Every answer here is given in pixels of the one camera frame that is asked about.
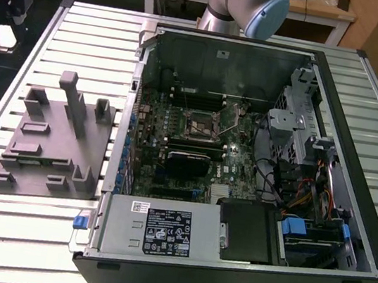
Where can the silver CPU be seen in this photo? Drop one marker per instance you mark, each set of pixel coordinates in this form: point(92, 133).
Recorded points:
point(2, 36)

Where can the CPU socket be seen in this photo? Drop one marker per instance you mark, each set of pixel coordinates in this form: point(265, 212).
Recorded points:
point(200, 125)

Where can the grey parts rack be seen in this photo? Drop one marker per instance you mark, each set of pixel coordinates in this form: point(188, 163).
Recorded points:
point(60, 122)

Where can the blue slot clip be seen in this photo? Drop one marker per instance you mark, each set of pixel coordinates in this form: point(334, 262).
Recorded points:
point(128, 141)
point(125, 153)
point(119, 178)
point(122, 166)

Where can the blue case latch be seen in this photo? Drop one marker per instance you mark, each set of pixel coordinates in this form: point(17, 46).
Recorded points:
point(80, 222)

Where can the graphics card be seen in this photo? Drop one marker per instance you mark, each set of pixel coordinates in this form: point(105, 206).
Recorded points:
point(187, 164)

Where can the silver power supply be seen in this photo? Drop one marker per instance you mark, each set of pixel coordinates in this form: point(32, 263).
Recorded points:
point(119, 223)

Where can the short black expansion slot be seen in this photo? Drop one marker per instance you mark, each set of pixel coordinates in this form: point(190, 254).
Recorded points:
point(170, 192)

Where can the green motherboard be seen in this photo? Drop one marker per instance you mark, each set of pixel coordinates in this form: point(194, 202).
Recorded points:
point(245, 146)

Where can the silver chipset heatsink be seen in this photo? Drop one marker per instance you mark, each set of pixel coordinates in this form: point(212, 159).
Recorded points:
point(220, 191)

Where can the silver metal drive cage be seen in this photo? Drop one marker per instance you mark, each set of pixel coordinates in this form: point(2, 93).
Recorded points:
point(283, 127)

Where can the small black desk object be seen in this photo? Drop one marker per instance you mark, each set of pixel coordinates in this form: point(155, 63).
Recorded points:
point(344, 2)

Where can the black plastic shroud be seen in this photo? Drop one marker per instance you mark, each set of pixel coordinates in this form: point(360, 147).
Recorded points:
point(250, 229)

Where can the blue disk carrier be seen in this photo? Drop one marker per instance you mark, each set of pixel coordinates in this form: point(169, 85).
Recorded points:
point(295, 228)

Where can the small blue latch tab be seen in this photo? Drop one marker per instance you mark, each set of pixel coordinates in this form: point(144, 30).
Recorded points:
point(345, 232)

